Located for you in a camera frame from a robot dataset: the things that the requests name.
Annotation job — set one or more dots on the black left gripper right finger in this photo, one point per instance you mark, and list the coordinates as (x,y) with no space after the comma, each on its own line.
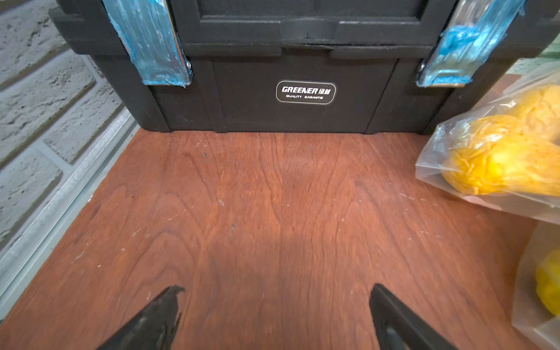
(398,327)

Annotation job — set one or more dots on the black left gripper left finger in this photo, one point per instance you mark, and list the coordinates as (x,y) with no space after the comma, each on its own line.
(154,327)

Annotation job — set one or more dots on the dotted zip bag with pears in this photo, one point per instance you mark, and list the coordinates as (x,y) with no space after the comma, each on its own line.
(536,298)

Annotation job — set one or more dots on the clear zip bag with pears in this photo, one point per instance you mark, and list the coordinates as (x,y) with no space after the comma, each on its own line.
(503,155)

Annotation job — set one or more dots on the black plastic toolbox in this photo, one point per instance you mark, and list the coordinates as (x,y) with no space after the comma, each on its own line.
(304,66)

